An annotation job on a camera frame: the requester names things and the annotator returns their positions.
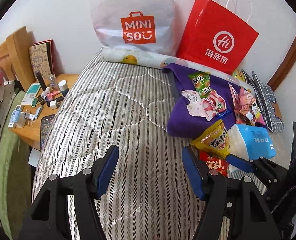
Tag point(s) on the grey striped mattress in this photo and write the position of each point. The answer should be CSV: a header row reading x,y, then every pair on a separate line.
x,y
112,105

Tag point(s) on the pink floral snack packet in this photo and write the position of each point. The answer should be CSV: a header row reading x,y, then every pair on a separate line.
x,y
194,102

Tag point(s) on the small clear bottle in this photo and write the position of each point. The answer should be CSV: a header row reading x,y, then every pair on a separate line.
x,y
52,81

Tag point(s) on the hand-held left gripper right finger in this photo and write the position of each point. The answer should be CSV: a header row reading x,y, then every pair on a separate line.
x,y
193,175

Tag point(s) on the yellow tea packet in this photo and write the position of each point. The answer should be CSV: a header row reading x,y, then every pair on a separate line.
x,y
238,76

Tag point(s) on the red paper bag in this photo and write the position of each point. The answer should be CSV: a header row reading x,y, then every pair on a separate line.
x,y
213,30

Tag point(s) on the wooden nightstand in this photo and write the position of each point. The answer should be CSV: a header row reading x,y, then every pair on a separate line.
x,y
25,136

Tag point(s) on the yellow pink chip bag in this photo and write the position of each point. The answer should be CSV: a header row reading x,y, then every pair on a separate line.
x,y
213,140

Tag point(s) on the brown wooden door frame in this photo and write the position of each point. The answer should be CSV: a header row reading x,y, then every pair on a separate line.
x,y
288,60

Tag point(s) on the colourful cartoon snack packet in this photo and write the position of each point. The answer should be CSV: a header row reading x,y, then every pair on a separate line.
x,y
253,116

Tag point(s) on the green snack packet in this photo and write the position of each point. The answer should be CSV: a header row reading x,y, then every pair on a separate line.
x,y
205,91
199,78

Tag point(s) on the wooden headboard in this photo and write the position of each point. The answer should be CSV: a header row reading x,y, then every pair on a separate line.
x,y
15,52

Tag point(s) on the red snack packet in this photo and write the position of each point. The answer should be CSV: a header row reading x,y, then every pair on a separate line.
x,y
216,166

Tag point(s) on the pink strawberry snack packet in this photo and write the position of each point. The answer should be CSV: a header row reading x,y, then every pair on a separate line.
x,y
214,105

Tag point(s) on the rolled lemon print sheet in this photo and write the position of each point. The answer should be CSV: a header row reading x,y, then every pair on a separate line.
x,y
148,60

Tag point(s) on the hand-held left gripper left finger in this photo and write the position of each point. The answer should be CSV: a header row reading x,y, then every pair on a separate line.
x,y
107,172

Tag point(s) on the dark blue snack packet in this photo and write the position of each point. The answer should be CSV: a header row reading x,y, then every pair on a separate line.
x,y
224,113

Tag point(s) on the white blue jar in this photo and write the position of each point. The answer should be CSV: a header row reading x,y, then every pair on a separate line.
x,y
63,88

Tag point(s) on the blue white sachet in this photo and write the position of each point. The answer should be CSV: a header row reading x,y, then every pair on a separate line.
x,y
15,116

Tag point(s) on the black tube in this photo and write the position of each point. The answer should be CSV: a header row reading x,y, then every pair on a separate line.
x,y
39,80

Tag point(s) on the white plastic shopping bag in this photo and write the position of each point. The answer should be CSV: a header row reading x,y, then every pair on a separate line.
x,y
132,5

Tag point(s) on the doodle cover notebook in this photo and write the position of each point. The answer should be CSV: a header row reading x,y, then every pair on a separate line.
x,y
41,60

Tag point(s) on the blue tissue pack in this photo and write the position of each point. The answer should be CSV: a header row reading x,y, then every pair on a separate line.
x,y
255,140

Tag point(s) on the grey checked cloth with star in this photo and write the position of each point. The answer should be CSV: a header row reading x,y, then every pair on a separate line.
x,y
265,95

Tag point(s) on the purple cloth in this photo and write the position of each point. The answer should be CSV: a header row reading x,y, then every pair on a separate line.
x,y
185,122

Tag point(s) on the green blanket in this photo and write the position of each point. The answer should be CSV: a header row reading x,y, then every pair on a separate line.
x,y
10,180

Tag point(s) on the teal white box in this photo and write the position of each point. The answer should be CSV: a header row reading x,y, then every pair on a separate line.
x,y
30,93

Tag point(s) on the pink cartoon snack packet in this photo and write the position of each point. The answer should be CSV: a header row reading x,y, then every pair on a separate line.
x,y
248,97

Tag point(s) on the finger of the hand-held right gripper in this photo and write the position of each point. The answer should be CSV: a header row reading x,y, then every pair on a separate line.
x,y
238,163

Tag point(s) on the black smartphone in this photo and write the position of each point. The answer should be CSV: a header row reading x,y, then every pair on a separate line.
x,y
46,130

